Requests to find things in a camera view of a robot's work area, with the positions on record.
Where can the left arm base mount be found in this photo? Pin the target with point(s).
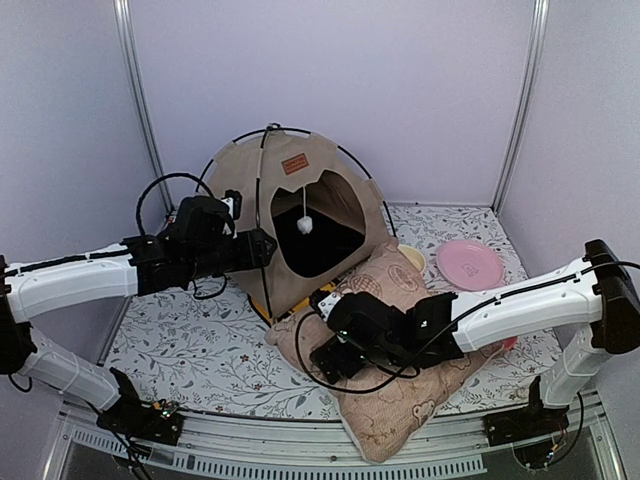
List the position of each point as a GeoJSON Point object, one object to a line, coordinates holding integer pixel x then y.
{"type": "Point", "coordinates": [132, 417]}

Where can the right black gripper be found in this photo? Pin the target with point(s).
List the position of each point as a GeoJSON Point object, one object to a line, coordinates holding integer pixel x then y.
{"type": "Point", "coordinates": [320, 356]}

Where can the beige fabric pet tent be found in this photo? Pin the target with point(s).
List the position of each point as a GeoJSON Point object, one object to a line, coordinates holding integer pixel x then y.
{"type": "Point", "coordinates": [304, 263]}

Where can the white pompom toy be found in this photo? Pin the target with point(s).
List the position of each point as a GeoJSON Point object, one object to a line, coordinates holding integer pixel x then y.
{"type": "Point", "coordinates": [305, 222]}

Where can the cream small bowl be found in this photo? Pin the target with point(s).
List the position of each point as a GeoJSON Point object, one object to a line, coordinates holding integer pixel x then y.
{"type": "Point", "coordinates": [414, 256]}

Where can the left aluminium frame post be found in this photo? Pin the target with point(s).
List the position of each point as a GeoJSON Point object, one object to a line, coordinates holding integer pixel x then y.
{"type": "Point", "coordinates": [124, 24]}

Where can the pink cat-ear bowl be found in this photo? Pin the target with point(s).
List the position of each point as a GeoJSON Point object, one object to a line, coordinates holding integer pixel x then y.
{"type": "Point", "coordinates": [509, 343]}

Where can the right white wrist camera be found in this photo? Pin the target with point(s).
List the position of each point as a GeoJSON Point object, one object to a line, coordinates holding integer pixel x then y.
{"type": "Point", "coordinates": [322, 302]}

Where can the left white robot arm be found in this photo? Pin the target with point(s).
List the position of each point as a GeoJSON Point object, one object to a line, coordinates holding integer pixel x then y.
{"type": "Point", "coordinates": [31, 289]}

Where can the yellow double bowl holder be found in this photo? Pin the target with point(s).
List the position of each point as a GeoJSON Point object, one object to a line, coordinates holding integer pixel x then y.
{"type": "Point", "coordinates": [305, 300]}

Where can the aluminium frame post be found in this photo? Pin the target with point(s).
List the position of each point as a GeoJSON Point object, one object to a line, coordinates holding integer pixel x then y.
{"type": "Point", "coordinates": [531, 67]}
{"type": "Point", "coordinates": [124, 24]}

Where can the front aluminium table rail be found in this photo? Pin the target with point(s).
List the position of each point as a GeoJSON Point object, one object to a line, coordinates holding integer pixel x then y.
{"type": "Point", "coordinates": [448, 447]}

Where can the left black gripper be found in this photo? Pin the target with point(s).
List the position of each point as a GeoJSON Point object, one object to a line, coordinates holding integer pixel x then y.
{"type": "Point", "coordinates": [254, 239]}

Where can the right aluminium frame post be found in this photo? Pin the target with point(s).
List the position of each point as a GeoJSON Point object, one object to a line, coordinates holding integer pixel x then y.
{"type": "Point", "coordinates": [531, 67]}

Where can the brown patterned pet cushion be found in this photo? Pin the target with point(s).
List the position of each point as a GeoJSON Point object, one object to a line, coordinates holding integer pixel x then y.
{"type": "Point", "coordinates": [382, 407]}

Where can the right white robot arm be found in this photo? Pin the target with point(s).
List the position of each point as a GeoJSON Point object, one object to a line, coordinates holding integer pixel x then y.
{"type": "Point", "coordinates": [594, 292]}

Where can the pink flat plate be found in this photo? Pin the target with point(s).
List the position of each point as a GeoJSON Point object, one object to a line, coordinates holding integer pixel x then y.
{"type": "Point", "coordinates": [470, 265]}

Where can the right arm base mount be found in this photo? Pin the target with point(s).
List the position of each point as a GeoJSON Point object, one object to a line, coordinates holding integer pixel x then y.
{"type": "Point", "coordinates": [528, 422]}

